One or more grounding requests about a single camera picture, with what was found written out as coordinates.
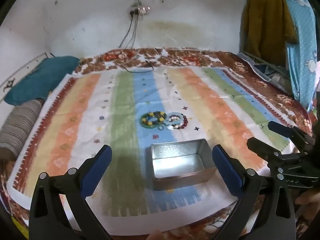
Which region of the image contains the brown hanging garment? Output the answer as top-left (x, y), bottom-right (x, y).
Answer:
top-left (242, 0), bottom-right (298, 67)

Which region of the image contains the grey striped bolster pillow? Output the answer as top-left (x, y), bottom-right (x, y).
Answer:
top-left (1, 99), bottom-right (44, 161)

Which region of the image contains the blue dotted hanging cloth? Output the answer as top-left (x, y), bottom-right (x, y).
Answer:
top-left (286, 0), bottom-right (319, 111)

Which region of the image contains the multicolour glass bead bracelet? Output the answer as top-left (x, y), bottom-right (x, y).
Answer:
top-left (143, 110), bottom-right (167, 126)

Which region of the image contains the pink and white charm bracelet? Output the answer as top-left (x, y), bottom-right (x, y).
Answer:
top-left (163, 115), bottom-right (182, 131)

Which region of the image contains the person's right hand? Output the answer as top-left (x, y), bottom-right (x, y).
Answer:
top-left (295, 189), bottom-right (319, 236)

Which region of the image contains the yellow and black bead bracelet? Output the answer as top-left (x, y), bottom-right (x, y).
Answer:
top-left (141, 112), bottom-right (161, 127)

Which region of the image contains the dark red bead bracelet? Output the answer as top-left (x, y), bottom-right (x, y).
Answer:
top-left (166, 112), bottom-right (189, 131)

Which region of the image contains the light blue bead bracelet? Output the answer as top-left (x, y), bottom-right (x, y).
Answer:
top-left (163, 112), bottom-right (187, 131)

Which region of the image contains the person's left hand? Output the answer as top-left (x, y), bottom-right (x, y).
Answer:
top-left (146, 230), bottom-right (165, 240)

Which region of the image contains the silver metal tin box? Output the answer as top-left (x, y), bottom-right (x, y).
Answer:
top-left (149, 139), bottom-right (216, 191)

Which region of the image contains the teal pillow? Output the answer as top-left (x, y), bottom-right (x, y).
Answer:
top-left (4, 56), bottom-right (80, 106)

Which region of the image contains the black charging cable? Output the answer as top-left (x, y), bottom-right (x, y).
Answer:
top-left (118, 0), bottom-right (155, 74)

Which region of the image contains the metal clothes rack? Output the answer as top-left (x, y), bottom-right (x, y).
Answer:
top-left (237, 53), bottom-right (290, 82)

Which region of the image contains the green jade bangle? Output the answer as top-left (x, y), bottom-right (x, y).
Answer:
top-left (139, 111), bottom-right (167, 129)

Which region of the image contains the wall power socket strip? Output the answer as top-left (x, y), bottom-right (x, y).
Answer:
top-left (129, 7), bottom-right (151, 16)

